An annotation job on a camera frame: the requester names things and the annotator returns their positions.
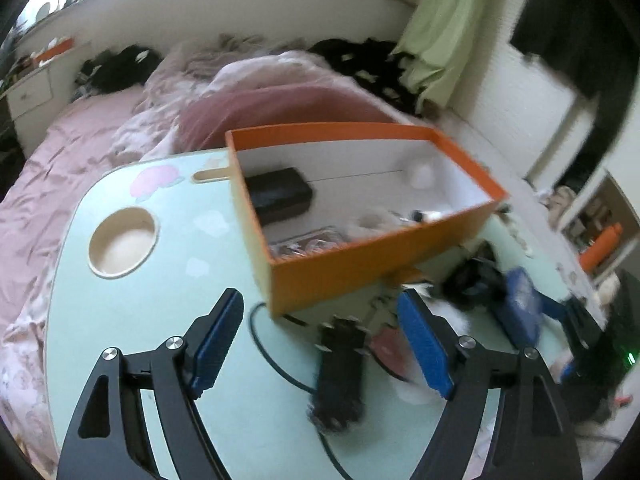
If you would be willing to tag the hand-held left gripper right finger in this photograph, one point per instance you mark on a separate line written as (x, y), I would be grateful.
(425, 350)

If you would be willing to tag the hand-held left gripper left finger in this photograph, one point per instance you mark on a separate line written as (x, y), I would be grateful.
(215, 345)

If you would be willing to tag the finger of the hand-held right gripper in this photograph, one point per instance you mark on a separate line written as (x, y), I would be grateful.
(582, 325)

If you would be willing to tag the beige furry toy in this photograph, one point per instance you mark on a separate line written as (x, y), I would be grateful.
(462, 320)

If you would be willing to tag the black cloth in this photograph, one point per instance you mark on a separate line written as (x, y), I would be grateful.
(470, 280)

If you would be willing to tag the black toy car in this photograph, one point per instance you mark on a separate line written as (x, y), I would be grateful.
(340, 375)

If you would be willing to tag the orange cardboard box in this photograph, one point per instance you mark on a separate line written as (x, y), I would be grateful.
(350, 270)

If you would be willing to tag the light green desktop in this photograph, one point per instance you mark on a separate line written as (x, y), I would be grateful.
(125, 310)

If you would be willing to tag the orange bottle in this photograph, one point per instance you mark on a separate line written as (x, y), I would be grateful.
(600, 247)

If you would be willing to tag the white open shelf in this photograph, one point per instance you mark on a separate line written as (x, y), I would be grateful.
(595, 210)

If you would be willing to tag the clear plastic wrap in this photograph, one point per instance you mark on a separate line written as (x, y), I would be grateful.
(310, 245)

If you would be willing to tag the black rectangular case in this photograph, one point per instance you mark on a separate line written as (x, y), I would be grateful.
(280, 192)

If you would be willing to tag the rumpled pink quilt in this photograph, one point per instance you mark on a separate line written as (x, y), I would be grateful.
(250, 90)

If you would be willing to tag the black striped clothes pile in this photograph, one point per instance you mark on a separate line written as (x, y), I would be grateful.
(120, 67)

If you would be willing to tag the dark cloth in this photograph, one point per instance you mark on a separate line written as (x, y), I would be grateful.
(575, 20)

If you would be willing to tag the white nightstand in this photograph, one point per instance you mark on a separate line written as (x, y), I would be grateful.
(30, 95)

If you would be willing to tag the light green curtain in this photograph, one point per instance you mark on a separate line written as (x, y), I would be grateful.
(450, 35)

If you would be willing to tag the small orange box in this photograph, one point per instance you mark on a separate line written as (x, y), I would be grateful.
(55, 51)

